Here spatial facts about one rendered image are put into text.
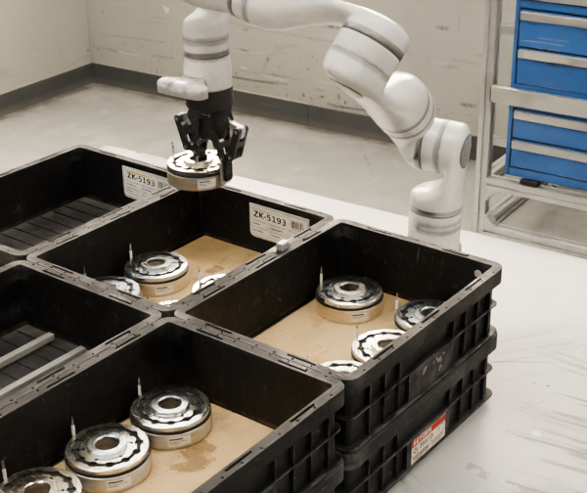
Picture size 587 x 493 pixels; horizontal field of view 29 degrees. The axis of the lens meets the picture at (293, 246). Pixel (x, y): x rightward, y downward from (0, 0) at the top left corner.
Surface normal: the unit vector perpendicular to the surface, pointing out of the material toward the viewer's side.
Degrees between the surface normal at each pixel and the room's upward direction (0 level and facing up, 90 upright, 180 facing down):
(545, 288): 0
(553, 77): 90
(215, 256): 0
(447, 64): 90
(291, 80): 90
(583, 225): 0
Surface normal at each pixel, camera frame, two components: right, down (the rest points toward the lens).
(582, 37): -0.55, 0.36
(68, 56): 0.83, 0.22
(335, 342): -0.01, -0.90
